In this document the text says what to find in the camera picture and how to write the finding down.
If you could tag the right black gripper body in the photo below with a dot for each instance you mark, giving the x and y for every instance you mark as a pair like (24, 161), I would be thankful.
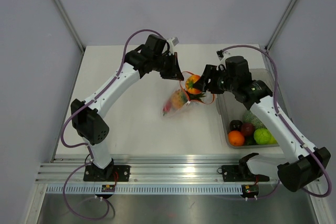
(224, 83)

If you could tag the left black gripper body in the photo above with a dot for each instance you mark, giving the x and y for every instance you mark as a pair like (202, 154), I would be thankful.
(157, 60)

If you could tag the red tomato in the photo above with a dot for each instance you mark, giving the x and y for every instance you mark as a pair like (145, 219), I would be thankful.
(189, 85)

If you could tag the clear orange zip top bag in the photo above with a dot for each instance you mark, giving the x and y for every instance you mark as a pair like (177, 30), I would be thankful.
(207, 100)

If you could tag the plastic pineapple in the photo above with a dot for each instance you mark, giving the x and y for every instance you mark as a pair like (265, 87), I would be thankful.
(179, 98)

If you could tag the red chili pepper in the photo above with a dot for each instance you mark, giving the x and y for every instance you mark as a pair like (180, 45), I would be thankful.
(166, 110)

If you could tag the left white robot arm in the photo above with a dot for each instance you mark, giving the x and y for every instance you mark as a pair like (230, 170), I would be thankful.
(88, 115)

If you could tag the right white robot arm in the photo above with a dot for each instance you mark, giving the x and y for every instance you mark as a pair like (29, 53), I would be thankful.
(304, 161)

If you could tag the clear plastic food bin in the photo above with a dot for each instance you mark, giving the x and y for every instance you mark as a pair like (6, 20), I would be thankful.
(230, 109)

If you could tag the green netted melon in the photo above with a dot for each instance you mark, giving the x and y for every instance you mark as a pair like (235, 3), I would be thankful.
(249, 117)

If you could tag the dark purple plum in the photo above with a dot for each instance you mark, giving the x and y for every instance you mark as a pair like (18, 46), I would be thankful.
(235, 125)

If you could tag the dark red apple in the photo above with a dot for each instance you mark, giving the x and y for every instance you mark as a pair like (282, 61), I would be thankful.
(247, 129)

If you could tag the orange fruit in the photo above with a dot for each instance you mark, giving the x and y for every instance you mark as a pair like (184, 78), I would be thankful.
(236, 138)

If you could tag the green lime apple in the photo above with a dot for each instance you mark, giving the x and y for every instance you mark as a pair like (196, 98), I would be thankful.
(262, 136)

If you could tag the light green pear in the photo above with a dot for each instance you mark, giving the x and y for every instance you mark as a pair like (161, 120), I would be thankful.
(273, 140)

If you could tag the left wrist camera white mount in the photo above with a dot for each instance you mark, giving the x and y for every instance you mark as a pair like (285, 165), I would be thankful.
(172, 42)

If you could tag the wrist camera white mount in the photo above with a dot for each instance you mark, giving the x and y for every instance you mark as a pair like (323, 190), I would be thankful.
(222, 54)
(172, 42)

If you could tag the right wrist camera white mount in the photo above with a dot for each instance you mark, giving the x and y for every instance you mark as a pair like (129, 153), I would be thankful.
(222, 54)

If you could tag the right aluminium frame post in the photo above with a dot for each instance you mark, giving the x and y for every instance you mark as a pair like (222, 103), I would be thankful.
(281, 23)

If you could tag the aluminium frame post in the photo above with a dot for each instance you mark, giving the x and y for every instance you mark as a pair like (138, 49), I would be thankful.
(69, 25)
(281, 23)

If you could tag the aluminium mounting rail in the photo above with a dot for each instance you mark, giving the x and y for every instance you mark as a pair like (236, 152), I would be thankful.
(144, 169)

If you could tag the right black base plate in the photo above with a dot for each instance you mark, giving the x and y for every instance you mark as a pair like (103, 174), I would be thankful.
(240, 173)

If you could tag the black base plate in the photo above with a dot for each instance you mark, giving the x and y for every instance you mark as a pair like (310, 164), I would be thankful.
(119, 173)
(240, 173)

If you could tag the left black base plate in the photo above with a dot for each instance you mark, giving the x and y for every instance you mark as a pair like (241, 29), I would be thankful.
(119, 173)

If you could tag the left aluminium frame post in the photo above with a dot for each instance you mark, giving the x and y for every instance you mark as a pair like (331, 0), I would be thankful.
(69, 25)

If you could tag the white slotted cable duct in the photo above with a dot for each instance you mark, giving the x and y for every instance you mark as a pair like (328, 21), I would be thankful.
(124, 189)

